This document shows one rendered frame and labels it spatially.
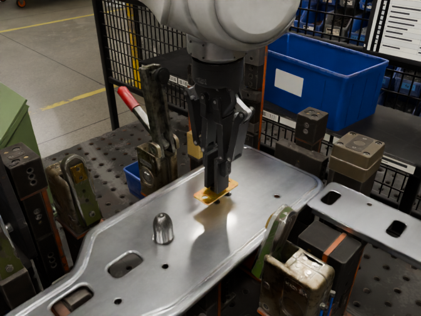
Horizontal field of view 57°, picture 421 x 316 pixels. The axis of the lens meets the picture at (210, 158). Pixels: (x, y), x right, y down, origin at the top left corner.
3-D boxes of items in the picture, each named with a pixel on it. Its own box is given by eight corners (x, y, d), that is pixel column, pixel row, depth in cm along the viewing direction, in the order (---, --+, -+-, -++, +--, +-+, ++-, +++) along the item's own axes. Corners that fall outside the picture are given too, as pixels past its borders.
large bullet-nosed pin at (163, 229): (163, 254, 62) (160, 224, 58) (150, 244, 64) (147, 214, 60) (178, 244, 64) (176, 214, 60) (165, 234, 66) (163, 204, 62)
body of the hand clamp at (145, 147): (166, 281, 93) (155, 157, 74) (148, 266, 96) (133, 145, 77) (185, 267, 96) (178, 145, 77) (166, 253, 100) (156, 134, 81)
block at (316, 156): (303, 261, 98) (322, 161, 82) (265, 237, 105) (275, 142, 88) (309, 254, 100) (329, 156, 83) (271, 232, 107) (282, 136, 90)
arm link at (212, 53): (220, 25, 47) (220, 72, 51) (265, 13, 53) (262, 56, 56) (170, 14, 53) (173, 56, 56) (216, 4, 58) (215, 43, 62)
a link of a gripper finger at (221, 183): (225, 152, 66) (228, 153, 65) (225, 185, 69) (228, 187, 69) (213, 158, 64) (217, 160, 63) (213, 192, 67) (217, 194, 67)
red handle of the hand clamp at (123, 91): (159, 149, 73) (112, 87, 76) (156, 155, 75) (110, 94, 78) (176, 141, 76) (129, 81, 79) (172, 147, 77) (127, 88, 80)
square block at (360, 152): (336, 286, 91) (370, 158, 72) (306, 268, 96) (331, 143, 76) (351, 268, 96) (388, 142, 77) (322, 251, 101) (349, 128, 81)
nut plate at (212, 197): (207, 205, 66) (207, 200, 65) (192, 196, 68) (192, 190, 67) (239, 184, 71) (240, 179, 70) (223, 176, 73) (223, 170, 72)
